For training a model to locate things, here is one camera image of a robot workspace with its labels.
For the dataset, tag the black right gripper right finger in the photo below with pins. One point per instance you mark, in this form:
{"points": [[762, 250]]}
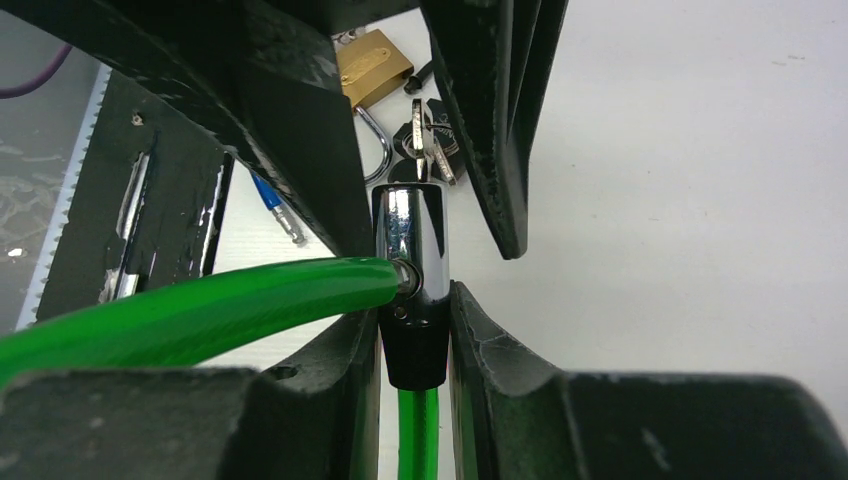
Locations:
{"points": [[517, 416]]}

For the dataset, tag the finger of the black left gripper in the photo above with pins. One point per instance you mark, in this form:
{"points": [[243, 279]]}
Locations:
{"points": [[493, 61], [254, 76]]}

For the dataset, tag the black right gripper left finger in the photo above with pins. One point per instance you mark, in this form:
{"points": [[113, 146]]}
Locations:
{"points": [[314, 415]]}

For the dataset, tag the silver keys of green lock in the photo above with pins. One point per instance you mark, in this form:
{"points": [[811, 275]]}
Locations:
{"points": [[426, 149]]}

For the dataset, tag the black padlock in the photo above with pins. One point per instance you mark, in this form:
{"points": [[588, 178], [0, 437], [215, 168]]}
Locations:
{"points": [[402, 139]]}

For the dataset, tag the green cable lock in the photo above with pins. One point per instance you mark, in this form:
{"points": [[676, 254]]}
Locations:
{"points": [[257, 317]]}

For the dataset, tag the black padlock key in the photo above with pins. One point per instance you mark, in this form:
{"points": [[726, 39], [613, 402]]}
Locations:
{"points": [[403, 171]]}

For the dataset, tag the brass padlock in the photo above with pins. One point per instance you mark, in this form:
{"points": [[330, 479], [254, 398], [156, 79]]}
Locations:
{"points": [[372, 67]]}

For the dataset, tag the blue cable lock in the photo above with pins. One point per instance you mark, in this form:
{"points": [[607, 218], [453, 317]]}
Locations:
{"points": [[279, 210]]}

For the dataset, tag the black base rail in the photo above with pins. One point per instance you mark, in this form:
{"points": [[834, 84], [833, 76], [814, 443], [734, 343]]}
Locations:
{"points": [[140, 205]]}

